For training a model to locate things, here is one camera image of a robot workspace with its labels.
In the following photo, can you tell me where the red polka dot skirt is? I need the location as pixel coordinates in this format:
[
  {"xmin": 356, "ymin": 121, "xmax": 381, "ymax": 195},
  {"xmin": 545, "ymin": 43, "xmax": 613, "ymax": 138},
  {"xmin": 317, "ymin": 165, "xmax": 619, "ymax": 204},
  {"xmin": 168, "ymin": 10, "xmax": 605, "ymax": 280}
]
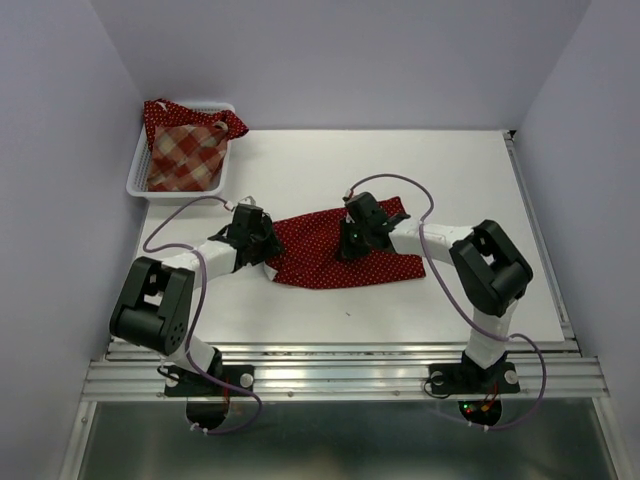
[{"xmin": 262, "ymin": 196, "xmax": 427, "ymax": 291}]

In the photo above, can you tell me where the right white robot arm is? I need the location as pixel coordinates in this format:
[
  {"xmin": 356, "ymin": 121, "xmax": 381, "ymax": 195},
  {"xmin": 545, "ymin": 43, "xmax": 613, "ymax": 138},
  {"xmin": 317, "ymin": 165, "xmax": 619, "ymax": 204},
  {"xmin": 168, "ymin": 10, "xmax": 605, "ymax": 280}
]
[{"xmin": 339, "ymin": 192, "xmax": 533, "ymax": 395}]

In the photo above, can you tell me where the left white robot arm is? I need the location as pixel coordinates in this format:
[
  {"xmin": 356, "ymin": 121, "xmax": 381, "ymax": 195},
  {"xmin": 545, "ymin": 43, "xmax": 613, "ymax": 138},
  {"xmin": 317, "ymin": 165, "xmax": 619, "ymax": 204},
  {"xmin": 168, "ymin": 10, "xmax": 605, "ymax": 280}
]
[{"xmin": 109, "ymin": 203, "xmax": 284, "ymax": 394}]

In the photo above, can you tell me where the red plaid skirt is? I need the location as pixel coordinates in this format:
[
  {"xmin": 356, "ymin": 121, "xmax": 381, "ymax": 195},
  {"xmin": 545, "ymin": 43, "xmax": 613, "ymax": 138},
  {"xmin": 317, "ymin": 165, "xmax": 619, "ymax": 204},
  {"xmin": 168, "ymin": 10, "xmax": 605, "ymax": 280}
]
[{"xmin": 147, "ymin": 122, "xmax": 229, "ymax": 192}]

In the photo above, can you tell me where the white plastic basket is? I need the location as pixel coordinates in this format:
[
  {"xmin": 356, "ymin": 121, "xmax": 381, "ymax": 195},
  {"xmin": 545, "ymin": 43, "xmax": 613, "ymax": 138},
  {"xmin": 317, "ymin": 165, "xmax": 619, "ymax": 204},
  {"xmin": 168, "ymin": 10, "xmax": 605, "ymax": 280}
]
[{"xmin": 126, "ymin": 127, "xmax": 233, "ymax": 205}]

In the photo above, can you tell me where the aluminium rail frame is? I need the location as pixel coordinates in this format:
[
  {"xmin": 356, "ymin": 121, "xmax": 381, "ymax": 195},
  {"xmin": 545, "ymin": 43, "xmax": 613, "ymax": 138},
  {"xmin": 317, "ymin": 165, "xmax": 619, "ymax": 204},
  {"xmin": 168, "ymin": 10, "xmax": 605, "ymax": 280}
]
[{"xmin": 61, "ymin": 130, "xmax": 636, "ymax": 479}]

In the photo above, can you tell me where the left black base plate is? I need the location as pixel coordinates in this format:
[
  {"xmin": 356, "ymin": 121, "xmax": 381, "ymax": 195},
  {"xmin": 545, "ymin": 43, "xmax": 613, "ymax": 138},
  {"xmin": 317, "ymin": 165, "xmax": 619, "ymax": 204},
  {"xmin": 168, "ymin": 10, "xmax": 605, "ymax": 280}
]
[{"xmin": 157, "ymin": 365, "xmax": 255, "ymax": 398}]

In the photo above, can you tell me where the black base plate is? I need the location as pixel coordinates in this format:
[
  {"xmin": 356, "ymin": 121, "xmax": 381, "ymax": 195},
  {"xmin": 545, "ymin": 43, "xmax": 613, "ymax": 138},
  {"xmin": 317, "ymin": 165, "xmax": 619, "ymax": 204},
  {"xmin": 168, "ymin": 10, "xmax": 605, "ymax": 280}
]
[
  {"xmin": 426, "ymin": 362, "xmax": 521, "ymax": 396},
  {"xmin": 157, "ymin": 365, "xmax": 255, "ymax": 398}
]

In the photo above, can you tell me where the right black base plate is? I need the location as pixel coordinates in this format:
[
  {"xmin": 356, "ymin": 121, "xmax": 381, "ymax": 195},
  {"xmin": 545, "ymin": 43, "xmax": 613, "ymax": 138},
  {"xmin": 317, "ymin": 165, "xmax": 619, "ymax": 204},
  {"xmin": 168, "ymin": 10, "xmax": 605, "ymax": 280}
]
[{"xmin": 426, "ymin": 362, "xmax": 521, "ymax": 396}]

